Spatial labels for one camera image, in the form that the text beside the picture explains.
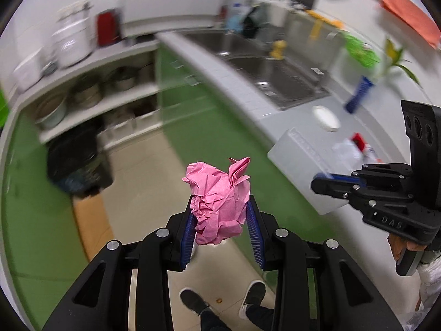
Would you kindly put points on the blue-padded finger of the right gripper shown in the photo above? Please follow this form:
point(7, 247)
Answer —
point(337, 179)

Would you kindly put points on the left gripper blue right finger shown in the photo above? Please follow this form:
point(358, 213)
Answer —
point(256, 239)

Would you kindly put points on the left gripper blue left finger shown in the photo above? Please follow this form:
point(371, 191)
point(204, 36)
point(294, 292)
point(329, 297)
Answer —
point(187, 240)

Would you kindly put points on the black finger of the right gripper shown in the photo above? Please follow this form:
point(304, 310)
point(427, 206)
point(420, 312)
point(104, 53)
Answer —
point(330, 196)

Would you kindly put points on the clear plastic water bottle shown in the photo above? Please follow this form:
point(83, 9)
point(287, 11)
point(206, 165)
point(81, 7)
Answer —
point(370, 156)

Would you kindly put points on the red paper box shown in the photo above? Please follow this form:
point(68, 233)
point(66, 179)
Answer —
point(359, 141)

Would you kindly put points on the pink paper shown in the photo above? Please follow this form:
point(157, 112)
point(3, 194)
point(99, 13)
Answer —
point(219, 199)

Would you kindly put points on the clear plastic food container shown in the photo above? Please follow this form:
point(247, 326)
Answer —
point(299, 162)

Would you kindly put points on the white round plastic lid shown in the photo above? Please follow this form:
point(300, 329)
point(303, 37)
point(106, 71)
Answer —
point(326, 118)

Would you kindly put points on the stainless steel kitchen sink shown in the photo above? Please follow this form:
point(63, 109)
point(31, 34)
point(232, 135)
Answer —
point(283, 82)

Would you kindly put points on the red kitchen appliance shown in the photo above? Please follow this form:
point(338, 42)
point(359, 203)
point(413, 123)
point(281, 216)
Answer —
point(107, 28)

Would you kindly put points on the person's right hand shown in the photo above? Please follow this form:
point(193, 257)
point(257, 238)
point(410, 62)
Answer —
point(398, 245)

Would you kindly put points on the person's left black shoe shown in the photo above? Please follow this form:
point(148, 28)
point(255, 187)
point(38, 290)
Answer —
point(192, 301)

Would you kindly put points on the person's black shoe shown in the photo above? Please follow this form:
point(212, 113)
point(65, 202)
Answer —
point(192, 301)
point(254, 296)

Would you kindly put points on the person's right black shoe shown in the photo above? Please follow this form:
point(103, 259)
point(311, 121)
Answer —
point(254, 296)

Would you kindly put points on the orange floor mat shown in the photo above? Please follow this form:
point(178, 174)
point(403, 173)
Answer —
point(92, 221)

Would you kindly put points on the blue patterned glass vase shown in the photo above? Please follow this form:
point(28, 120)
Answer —
point(362, 90)

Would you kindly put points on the white storage drawer box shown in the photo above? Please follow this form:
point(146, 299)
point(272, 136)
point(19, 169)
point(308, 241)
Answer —
point(148, 122)
point(113, 136)

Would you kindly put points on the green bamboo plant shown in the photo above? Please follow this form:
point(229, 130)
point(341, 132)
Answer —
point(395, 59)

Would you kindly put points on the black and blue sorting bin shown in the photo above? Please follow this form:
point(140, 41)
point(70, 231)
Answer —
point(76, 161)

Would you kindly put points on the yellow loofah sponge on faucet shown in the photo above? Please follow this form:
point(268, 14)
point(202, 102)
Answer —
point(277, 50)

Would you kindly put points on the yellow hanging spatula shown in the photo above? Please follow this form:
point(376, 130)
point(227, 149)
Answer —
point(315, 32)

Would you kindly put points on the orange hanging cloth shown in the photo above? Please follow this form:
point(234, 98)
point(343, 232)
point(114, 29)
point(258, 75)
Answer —
point(415, 18)

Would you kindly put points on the metal pot on shelf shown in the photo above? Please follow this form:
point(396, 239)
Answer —
point(51, 111)

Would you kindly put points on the white rice cooker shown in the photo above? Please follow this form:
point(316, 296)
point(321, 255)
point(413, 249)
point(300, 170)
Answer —
point(73, 40)

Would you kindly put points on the green plastic wall basket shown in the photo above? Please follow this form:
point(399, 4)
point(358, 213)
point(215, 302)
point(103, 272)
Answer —
point(362, 52)

